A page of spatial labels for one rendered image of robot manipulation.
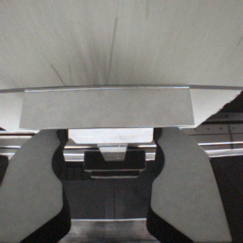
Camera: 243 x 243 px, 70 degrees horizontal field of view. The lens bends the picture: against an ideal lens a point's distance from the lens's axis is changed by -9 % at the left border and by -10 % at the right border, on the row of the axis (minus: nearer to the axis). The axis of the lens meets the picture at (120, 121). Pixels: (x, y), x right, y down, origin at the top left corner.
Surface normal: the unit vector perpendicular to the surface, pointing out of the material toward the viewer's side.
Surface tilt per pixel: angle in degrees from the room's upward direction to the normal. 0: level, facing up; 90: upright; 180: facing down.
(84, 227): 90
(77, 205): 90
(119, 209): 90
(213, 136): 90
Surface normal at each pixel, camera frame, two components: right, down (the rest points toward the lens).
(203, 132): 0.01, -0.31
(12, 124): 0.02, 0.95
